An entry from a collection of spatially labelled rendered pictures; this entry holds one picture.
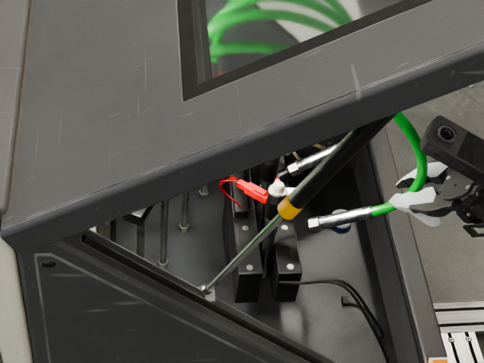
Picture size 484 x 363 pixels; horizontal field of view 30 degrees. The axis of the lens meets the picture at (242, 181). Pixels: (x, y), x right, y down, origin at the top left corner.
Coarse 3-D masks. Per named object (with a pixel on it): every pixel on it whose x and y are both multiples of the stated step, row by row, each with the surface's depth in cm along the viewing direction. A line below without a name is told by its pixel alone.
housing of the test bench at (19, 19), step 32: (0, 0) 96; (0, 32) 93; (0, 64) 90; (0, 96) 87; (0, 128) 84; (0, 160) 81; (0, 192) 79; (0, 224) 79; (0, 256) 83; (0, 288) 86; (0, 320) 90; (0, 352) 97
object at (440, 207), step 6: (438, 198) 113; (420, 204) 114; (426, 204) 114; (432, 204) 113; (438, 204) 112; (444, 204) 111; (450, 204) 110; (456, 204) 111; (414, 210) 116; (420, 210) 114; (426, 210) 113; (432, 210) 112; (438, 210) 112; (444, 210) 111; (450, 210) 111; (432, 216) 113; (438, 216) 113
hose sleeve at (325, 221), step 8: (360, 208) 124; (368, 208) 124; (328, 216) 127; (336, 216) 126; (344, 216) 125; (352, 216) 125; (360, 216) 124; (368, 216) 124; (320, 224) 127; (328, 224) 126; (336, 224) 126; (344, 224) 126
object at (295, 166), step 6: (336, 144) 139; (324, 150) 139; (330, 150) 139; (312, 156) 140; (318, 156) 139; (324, 156) 139; (294, 162) 141; (300, 162) 140; (306, 162) 140; (312, 162) 140; (318, 162) 140; (288, 168) 141; (294, 168) 141; (300, 168) 140; (306, 168) 140; (294, 174) 141
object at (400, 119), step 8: (400, 112) 110; (400, 120) 110; (408, 120) 111; (400, 128) 111; (408, 128) 111; (408, 136) 112; (416, 136) 112; (416, 144) 112; (416, 152) 113; (416, 160) 115; (424, 160) 114; (424, 168) 115; (416, 176) 117; (424, 176) 116; (416, 184) 118; (376, 208) 123; (384, 208) 122; (392, 208) 122
